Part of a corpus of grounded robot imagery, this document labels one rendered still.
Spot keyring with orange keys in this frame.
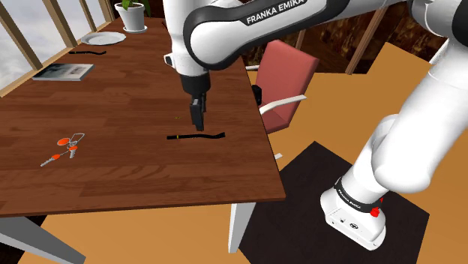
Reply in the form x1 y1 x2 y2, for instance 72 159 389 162
40 132 86 168

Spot white plate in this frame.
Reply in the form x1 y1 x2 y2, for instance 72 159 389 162
80 31 127 47

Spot plain black pen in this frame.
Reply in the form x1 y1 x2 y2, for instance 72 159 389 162
67 49 107 56

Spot brown wooden table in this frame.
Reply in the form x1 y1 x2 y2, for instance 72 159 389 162
0 16 287 264

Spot grey book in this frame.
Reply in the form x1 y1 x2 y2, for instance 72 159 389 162
31 63 95 82

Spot red office chair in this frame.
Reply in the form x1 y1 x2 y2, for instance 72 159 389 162
245 39 320 161

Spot plant in white pot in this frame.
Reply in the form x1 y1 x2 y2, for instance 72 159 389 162
114 0 152 35

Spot black pen with yellow band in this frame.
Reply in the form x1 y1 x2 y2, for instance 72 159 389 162
166 132 226 141

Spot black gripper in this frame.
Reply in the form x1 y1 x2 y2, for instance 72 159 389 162
179 72 212 132

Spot black robot stand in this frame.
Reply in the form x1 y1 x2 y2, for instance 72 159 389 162
238 140 431 264

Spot wood framed window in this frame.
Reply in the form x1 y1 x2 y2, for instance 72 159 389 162
0 0 115 98

